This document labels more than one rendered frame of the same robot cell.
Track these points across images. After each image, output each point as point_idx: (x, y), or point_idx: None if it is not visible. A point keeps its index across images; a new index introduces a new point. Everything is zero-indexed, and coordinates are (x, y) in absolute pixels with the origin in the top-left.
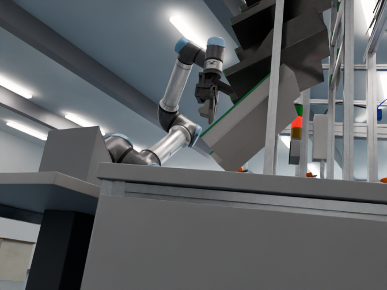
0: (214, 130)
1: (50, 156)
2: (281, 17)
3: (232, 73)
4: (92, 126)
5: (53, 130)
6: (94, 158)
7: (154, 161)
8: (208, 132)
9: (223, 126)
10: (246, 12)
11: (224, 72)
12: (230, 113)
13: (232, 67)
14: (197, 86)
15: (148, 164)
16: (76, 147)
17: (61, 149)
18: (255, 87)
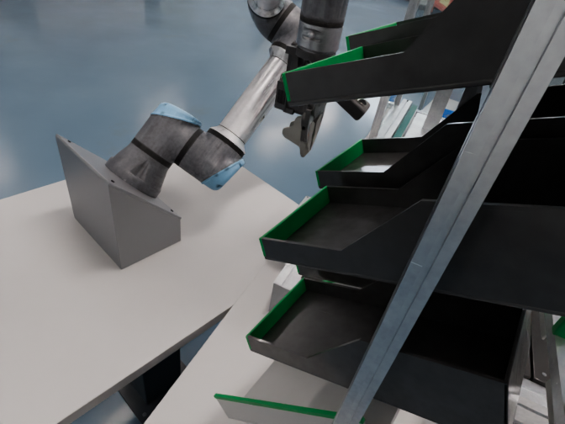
0: (233, 406)
1: (72, 181)
2: (379, 380)
3: (262, 354)
4: (102, 177)
5: (60, 140)
6: (119, 223)
7: (229, 157)
8: (224, 401)
9: (245, 413)
10: (303, 250)
11: (249, 341)
12: (256, 406)
13: (262, 345)
14: (279, 87)
15: (219, 171)
16: (94, 195)
17: (80, 182)
18: (299, 412)
